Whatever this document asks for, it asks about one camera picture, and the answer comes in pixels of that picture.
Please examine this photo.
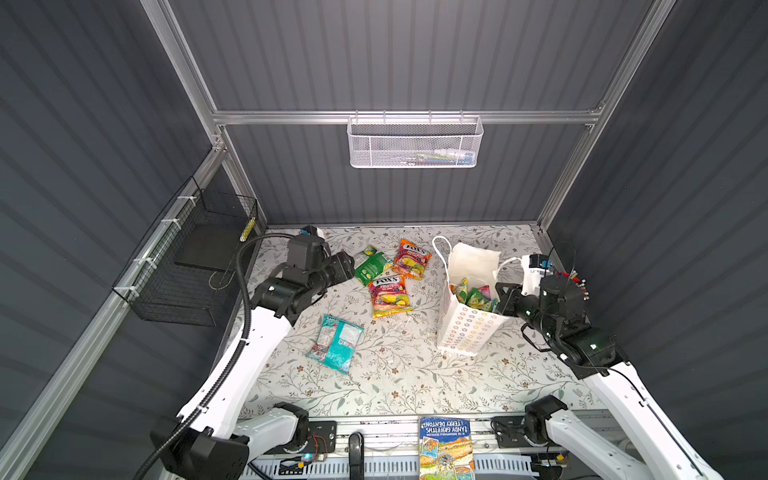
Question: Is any dark green snack packet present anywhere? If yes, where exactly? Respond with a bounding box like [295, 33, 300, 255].
[353, 245, 393, 286]

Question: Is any green Fox's packet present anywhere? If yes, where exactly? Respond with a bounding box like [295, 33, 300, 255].
[449, 278, 498, 312]

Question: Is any yellow marker in basket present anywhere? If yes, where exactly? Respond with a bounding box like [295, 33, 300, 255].
[239, 217, 256, 243]

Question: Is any white wire mesh basket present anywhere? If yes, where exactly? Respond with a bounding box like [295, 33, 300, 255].
[346, 115, 484, 169]

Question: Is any colourful book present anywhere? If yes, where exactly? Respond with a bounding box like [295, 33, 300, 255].
[419, 417, 475, 480]

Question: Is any orange Fox's packet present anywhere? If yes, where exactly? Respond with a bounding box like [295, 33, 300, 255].
[369, 275, 412, 319]
[392, 239, 432, 280]

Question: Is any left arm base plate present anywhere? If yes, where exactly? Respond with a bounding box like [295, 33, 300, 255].
[267, 420, 338, 455]

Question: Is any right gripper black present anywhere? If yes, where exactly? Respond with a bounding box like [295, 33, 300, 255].
[494, 279, 555, 343]

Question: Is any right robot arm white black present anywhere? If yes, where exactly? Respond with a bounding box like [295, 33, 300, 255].
[496, 254, 721, 479]

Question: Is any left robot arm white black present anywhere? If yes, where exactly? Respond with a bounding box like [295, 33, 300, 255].
[134, 225, 354, 479]

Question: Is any red pencil cup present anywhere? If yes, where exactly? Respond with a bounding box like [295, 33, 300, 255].
[570, 271, 589, 300]

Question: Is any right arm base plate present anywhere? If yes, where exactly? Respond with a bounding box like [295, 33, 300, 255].
[490, 415, 564, 449]

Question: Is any black handle tool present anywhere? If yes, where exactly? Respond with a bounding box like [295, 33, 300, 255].
[348, 432, 365, 480]

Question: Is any white paper gift bag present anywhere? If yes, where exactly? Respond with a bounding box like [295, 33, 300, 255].
[432, 235, 520, 356]

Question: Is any teal snack packet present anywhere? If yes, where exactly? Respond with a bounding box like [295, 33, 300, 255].
[306, 315, 364, 374]

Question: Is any black wire basket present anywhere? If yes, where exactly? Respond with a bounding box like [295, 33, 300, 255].
[113, 180, 259, 327]

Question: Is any black corrugated cable hose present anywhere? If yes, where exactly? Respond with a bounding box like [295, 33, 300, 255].
[131, 232, 298, 480]

